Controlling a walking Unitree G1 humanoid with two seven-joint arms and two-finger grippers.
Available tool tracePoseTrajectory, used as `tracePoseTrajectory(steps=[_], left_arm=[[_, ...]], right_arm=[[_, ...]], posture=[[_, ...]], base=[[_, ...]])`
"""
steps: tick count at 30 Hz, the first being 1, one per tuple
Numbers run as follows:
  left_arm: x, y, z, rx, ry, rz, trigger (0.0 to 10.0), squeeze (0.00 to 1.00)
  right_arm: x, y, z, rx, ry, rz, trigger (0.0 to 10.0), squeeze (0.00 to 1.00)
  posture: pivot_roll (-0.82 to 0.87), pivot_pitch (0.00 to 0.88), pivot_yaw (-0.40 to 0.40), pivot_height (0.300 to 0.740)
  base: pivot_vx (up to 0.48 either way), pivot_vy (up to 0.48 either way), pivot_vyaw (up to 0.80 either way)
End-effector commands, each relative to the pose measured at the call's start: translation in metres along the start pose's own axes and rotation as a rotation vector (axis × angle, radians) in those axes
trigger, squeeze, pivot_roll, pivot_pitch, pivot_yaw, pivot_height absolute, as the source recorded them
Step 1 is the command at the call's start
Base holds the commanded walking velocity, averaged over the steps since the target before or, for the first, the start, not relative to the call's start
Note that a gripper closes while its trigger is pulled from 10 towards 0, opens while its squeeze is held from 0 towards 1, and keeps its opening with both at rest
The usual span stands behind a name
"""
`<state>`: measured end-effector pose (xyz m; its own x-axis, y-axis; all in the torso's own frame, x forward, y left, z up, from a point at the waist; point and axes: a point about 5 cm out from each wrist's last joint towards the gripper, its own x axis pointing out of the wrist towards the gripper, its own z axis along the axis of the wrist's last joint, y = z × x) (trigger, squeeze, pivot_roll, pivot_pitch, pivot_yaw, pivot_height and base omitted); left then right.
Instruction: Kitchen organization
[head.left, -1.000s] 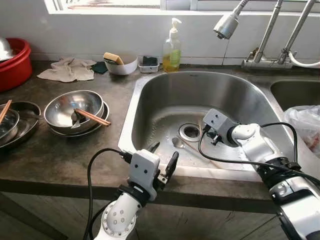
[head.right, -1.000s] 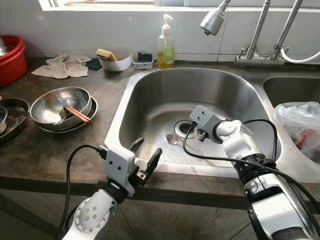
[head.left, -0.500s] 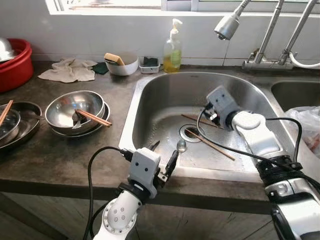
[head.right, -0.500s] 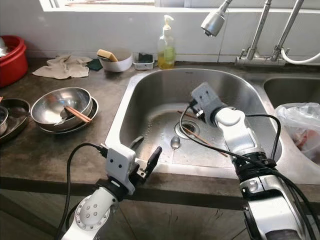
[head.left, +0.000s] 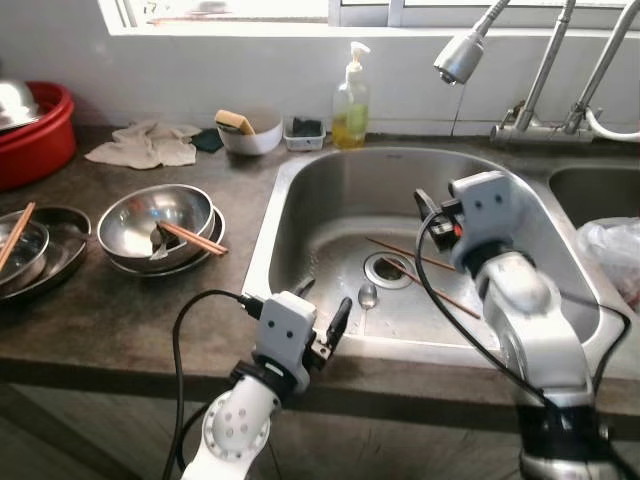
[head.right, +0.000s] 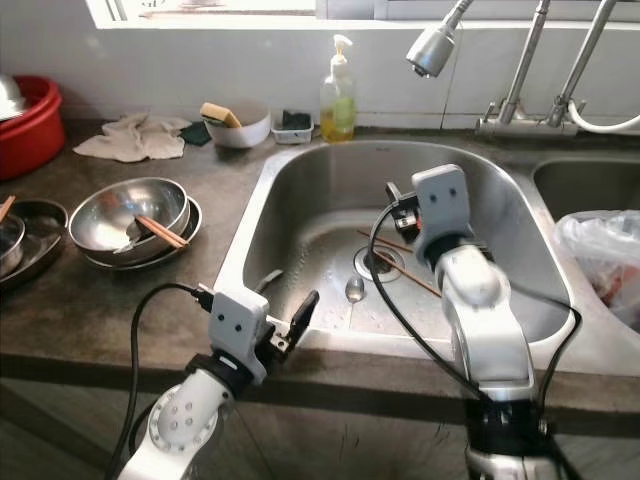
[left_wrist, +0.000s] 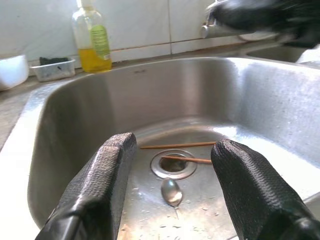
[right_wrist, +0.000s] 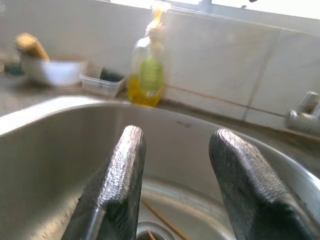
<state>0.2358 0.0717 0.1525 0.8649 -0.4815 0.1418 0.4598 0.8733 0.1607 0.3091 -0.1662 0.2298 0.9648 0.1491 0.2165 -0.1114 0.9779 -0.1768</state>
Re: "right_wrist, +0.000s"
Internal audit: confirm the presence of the tan loofah scrubber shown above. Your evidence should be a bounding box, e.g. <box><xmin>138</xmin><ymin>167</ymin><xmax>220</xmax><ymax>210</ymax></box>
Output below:
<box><xmin>14</xmin><ymin>32</ymin><xmax>51</xmax><ymax>62</ymax></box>

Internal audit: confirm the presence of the yellow dish soap pump bottle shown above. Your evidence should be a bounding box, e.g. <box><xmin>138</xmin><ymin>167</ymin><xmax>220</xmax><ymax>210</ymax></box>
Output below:
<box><xmin>127</xmin><ymin>0</ymin><xmax>167</xmax><ymax>108</ymax></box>

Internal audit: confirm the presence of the stainless steel sink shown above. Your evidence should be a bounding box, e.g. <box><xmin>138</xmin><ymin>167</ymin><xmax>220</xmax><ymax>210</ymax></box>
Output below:
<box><xmin>0</xmin><ymin>96</ymin><xmax>320</xmax><ymax>240</ymax></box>

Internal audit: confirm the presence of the chrome faucet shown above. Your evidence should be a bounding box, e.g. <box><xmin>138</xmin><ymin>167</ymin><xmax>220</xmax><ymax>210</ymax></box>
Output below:
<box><xmin>284</xmin><ymin>91</ymin><xmax>320</xmax><ymax>137</ymax></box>

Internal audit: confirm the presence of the white bowl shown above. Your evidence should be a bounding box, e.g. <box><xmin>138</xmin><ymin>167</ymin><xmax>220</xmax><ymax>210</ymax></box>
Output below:
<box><xmin>19</xmin><ymin>53</ymin><xmax>87</xmax><ymax>87</ymax></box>

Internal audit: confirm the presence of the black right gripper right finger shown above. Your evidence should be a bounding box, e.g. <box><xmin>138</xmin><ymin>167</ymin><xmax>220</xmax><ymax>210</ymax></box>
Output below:
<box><xmin>208</xmin><ymin>128</ymin><xmax>320</xmax><ymax>240</ymax></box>

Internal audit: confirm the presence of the clear plastic container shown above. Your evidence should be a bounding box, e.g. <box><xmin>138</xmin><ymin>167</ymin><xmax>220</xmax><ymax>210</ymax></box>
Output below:
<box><xmin>79</xmin><ymin>69</ymin><xmax>127</xmax><ymax>98</ymax></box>

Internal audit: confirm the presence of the teal scouring pad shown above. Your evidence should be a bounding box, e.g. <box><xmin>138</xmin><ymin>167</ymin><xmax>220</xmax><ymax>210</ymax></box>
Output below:
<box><xmin>3</xmin><ymin>63</ymin><xmax>25</xmax><ymax>76</ymax></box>

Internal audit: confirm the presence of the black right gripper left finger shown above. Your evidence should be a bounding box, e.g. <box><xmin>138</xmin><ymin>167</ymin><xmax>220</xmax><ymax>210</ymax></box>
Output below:
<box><xmin>62</xmin><ymin>124</ymin><xmax>147</xmax><ymax>240</ymax></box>

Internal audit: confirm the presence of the dark sponge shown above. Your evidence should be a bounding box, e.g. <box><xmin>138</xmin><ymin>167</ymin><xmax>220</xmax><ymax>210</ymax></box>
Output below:
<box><xmin>99</xmin><ymin>68</ymin><xmax>125</xmax><ymax>82</ymax></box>

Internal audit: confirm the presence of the steel sink drain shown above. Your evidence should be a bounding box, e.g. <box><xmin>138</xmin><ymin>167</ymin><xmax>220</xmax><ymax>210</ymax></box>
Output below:
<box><xmin>136</xmin><ymin>221</ymin><xmax>183</xmax><ymax>240</ymax></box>

